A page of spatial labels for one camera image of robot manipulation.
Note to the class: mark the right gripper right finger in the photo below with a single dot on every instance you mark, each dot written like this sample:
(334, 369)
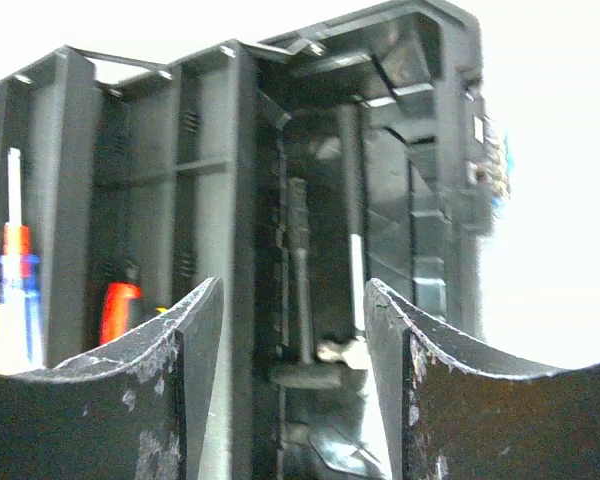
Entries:
(454, 407)

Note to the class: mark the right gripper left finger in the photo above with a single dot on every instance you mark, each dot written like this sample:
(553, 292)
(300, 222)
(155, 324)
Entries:
(134, 408)

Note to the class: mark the red black utility knife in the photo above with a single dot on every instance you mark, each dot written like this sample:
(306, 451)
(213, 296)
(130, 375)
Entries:
(121, 309)

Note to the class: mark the black rubber mallet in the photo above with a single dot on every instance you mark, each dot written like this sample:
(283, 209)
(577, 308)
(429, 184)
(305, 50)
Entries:
(306, 373)

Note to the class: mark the red blue handled screwdriver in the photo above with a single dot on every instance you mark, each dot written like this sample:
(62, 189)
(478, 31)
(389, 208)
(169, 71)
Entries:
(18, 265)

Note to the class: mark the black plastic tool box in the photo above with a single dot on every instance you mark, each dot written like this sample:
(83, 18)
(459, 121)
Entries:
(184, 170)

